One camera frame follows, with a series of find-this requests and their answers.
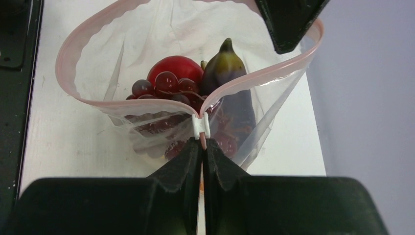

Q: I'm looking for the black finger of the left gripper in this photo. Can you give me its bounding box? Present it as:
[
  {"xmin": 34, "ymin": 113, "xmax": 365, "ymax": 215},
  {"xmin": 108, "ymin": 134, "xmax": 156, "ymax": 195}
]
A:
[{"xmin": 255, "ymin": 0, "xmax": 329, "ymax": 54}]

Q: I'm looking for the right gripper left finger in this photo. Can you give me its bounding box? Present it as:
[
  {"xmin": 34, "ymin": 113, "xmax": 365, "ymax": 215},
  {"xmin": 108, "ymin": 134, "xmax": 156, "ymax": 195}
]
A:
[{"xmin": 3, "ymin": 138, "xmax": 203, "ymax": 235}]

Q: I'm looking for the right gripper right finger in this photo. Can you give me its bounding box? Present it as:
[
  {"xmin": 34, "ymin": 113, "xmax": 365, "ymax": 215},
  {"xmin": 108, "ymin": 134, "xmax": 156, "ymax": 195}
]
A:
[{"xmin": 203, "ymin": 139, "xmax": 388, "ymax": 235}]

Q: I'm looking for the dark red grape bunch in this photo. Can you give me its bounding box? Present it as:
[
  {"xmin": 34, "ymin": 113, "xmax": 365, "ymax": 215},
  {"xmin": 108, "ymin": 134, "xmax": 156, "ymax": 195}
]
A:
[{"xmin": 126, "ymin": 71, "xmax": 237, "ymax": 160}]

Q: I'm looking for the purple eggplant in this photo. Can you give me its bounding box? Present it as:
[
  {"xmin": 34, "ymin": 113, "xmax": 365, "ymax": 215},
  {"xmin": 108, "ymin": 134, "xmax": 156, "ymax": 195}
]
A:
[{"xmin": 200, "ymin": 38, "xmax": 256, "ymax": 147}]

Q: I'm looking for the clear zip top bag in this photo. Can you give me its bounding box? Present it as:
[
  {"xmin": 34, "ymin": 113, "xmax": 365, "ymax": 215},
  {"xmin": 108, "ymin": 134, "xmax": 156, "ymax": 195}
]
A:
[{"xmin": 55, "ymin": 0, "xmax": 327, "ymax": 169}]

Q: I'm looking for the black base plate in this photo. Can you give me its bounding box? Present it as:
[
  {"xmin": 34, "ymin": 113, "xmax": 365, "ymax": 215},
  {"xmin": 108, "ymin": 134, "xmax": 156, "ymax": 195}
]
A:
[{"xmin": 0, "ymin": 0, "xmax": 44, "ymax": 225}]

